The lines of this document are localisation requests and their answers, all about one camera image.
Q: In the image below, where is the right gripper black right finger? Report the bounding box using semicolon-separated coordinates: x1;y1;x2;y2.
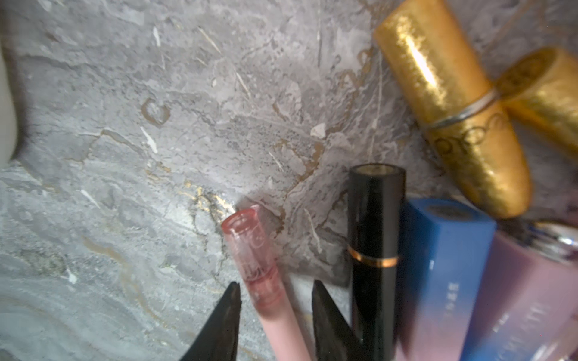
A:
312;279;368;361

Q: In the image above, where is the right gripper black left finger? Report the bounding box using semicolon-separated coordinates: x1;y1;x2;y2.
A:
181;282;242;361

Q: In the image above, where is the pink clear-cap lip gloss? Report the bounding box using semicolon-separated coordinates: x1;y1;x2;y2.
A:
221;205;312;360

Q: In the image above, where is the blue pink gradient lipstick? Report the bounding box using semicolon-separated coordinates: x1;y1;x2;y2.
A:
396;198;496;360

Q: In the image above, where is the black lipstick with gold band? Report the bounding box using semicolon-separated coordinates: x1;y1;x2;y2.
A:
348;163;406;360

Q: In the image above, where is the pink blue lipstick silver cap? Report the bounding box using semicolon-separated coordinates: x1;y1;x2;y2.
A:
461;219;577;360

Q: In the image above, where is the gold lipstick left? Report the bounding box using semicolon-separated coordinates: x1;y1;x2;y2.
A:
374;1;532;219

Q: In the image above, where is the white plastic storage box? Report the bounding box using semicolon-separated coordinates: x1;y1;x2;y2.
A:
0;55;18;168

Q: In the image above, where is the gold lipstick right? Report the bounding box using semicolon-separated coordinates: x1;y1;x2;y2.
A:
495;47;577;159

